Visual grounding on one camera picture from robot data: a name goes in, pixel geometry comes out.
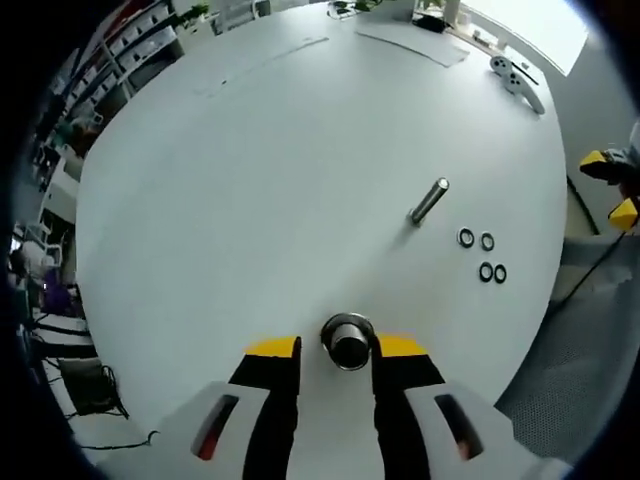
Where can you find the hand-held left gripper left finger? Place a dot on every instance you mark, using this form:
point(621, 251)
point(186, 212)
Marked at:
point(270, 370)

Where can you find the shelf of white storage bins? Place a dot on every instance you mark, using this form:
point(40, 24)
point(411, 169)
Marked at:
point(130, 50)

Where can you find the grey mesh office chair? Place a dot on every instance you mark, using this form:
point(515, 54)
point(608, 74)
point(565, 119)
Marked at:
point(575, 350)

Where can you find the thick steel threaded stud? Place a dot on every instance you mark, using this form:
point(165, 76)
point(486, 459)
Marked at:
point(350, 345)

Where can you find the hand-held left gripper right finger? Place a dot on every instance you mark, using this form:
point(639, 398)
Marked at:
point(405, 365)

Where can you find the small black device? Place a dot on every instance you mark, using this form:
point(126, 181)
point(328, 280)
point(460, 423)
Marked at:
point(429, 22)

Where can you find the slim steel threaded stud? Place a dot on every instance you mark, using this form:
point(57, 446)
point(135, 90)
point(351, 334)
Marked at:
point(429, 201)

